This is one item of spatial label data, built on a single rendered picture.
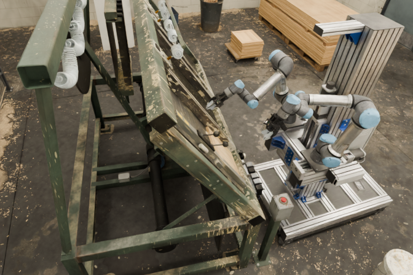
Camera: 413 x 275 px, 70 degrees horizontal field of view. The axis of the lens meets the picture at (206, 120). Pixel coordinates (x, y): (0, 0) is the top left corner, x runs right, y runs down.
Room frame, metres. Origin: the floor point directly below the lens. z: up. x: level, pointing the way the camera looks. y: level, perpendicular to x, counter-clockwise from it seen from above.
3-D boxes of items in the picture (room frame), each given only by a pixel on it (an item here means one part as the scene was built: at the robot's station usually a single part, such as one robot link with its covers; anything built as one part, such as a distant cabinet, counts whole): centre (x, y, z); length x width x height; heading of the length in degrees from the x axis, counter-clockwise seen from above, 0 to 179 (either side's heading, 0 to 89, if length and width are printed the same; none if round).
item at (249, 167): (1.66, -0.41, 0.69); 0.50 x 0.14 x 0.24; 15
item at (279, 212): (1.26, -0.59, 0.84); 0.12 x 0.12 x 0.18; 15
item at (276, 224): (1.26, -0.59, 0.38); 0.06 x 0.06 x 0.75; 15
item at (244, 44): (5.13, -0.59, 0.20); 0.61 x 0.53 x 0.40; 21
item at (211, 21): (6.26, 0.05, 0.33); 0.52 x 0.51 x 0.65; 21
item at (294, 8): (6.00, -1.98, 0.39); 2.46 x 1.05 x 0.78; 21
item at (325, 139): (1.60, -0.91, 1.20); 0.13 x 0.12 x 0.14; 176
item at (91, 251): (2.04, 0.50, 0.41); 2.20 x 1.38 x 0.83; 15
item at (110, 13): (2.70, 0.91, 1.38); 0.70 x 0.15 x 0.85; 15
